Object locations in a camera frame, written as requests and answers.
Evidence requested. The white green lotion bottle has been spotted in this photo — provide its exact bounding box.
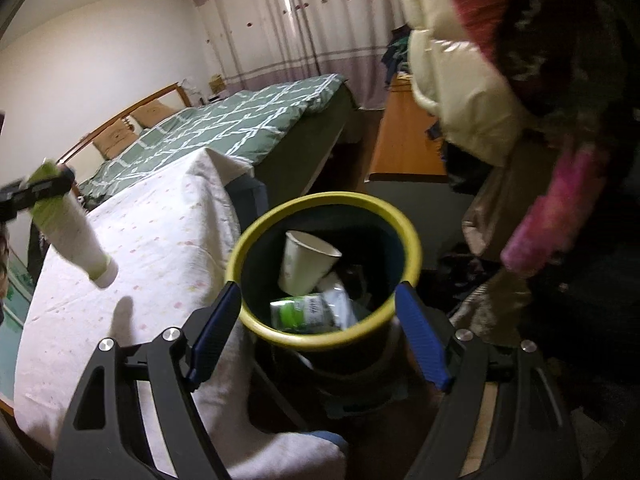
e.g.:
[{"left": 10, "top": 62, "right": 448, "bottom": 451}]
[{"left": 29, "top": 159, "right": 118, "bottom": 289}]

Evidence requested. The white paper cup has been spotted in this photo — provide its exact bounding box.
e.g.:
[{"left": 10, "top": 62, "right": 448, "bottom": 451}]
[{"left": 279, "top": 230, "right": 342, "bottom": 296}]

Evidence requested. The white blue packet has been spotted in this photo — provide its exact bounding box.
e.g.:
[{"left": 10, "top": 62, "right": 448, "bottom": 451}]
[{"left": 317, "top": 272, "right": 358, "bottom": 330}]

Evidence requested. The yellow-rimmed dark trash bin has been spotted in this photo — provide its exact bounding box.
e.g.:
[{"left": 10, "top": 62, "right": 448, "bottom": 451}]
[{"left": 224, "top": 190, "right": 423, "bottom": 391}]

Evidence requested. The brown pillow left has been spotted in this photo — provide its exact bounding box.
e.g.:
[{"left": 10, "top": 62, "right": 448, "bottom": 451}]
[{"left": 92, "top": 119, "right": 138, "bottom": 160}]

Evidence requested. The brown pillow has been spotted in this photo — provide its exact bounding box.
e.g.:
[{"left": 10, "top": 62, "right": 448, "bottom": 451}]
[
  {"left": 130, "top": 100, "right": 177, "bottom": 129},
  {"left": 92, "top": 119, "right": 138, "bottom": 160}
]

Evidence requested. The brown pillow right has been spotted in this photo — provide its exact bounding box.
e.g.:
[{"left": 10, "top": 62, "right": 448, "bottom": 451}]
[{"left": 130, "top": 100, "right": 177, "bottom": 129}]

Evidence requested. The white floral table cloth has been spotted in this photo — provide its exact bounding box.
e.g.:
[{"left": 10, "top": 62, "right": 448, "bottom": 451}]
[{"left": 14, "top": 150, "right": 346, "bottom": 479}]

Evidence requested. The beige hanging bag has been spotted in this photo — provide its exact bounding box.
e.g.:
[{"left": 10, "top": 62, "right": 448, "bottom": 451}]
[{"left": 462, "top": 168, "right": 524, "bottom": 261}]

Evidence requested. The pink fuzzy garment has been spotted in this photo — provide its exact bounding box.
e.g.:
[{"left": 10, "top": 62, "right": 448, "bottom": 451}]
[{"left": 500, "top": 144, "right": 605, "bottom": 276}]

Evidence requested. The green checked duvet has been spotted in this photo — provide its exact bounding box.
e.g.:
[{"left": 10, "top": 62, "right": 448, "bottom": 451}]
[{"left": 77, "top": 72, "right": 350, "bottom": 201}]

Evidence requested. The white purple curtain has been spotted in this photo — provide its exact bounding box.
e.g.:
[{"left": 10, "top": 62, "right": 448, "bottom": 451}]
[{"left": 192, "top": 0, "right": 405, "bottom": 108}]

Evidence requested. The long wooden low cabinet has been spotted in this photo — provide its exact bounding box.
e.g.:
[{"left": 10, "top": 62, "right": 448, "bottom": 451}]
[{"left": 366, "top": 75, "right": 447, "bottom": 183}]

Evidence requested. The cream puffer jacket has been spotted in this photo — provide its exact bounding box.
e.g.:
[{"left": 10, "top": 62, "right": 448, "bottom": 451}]
[{"left": 400, "top": 0, "right": 522, "bottom": 167}]

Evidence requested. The pile of dark clothes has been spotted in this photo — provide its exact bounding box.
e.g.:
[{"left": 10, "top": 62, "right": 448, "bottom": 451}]
[{"left": 381, "top": 24, "right": 411, "bottom": 87}]

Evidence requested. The red dotted quilted jacket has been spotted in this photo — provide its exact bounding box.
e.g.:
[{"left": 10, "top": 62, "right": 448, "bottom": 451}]
[{"left": 433, "top": 0, "right": 542, "bottom": 66}]

